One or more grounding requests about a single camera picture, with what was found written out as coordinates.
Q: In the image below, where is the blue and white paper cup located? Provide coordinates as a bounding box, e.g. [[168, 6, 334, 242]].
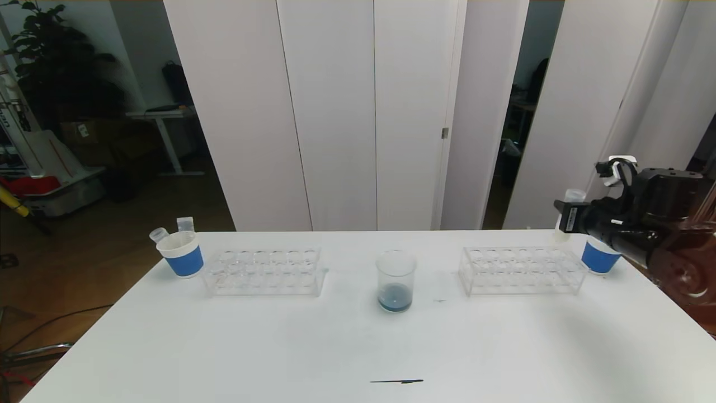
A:
[[581, 235, 623, 275], [156, 231, 204, 278]]

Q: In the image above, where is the black bag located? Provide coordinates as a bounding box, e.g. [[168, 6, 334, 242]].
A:
[[162, 62, 195, 107]]

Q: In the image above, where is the metal stand leg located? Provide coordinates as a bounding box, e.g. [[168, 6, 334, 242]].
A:
[[0, 343, 73, 370]]

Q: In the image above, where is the white leaning board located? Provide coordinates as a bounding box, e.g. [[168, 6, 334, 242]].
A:
[[22, 130, 107, 193]]

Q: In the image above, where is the white background desk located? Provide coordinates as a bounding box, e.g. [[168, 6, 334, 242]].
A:
[[128, 108, 205, 177]]

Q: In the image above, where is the black floor cable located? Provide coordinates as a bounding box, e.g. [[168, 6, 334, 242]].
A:
[[0, 305, 115, 353]]

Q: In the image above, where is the grey storage bin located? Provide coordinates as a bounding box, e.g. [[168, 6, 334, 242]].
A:
[[25, 178, 107, 217]]

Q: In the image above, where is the clear glass beaker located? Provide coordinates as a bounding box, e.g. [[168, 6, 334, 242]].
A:
[[375, 250, 417, 313]]

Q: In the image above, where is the dark green potted plant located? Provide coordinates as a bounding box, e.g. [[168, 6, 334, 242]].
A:
[[3, 0, 126, 135]]

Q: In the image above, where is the brown cardboard box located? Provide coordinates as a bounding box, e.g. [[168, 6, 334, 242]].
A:
[[60, 119, 121, 146]]

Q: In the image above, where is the test tube with white pigment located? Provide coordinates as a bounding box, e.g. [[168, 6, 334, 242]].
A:
[[555, 189, 586, 242]]

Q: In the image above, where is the clear plastic test tube rack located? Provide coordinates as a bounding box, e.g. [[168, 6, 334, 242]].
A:
[[203, 247, 327, 297], [459, 246, 589, 296]]

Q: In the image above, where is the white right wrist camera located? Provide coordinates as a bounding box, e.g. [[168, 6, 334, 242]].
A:
[[595, 156, 638, 188]]

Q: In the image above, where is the yellow tool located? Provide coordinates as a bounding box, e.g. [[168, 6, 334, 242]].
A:
[[0, 184, 31, 218]]

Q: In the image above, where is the red box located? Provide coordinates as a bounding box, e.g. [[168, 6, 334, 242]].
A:
[[0, 175, 61, 195]]

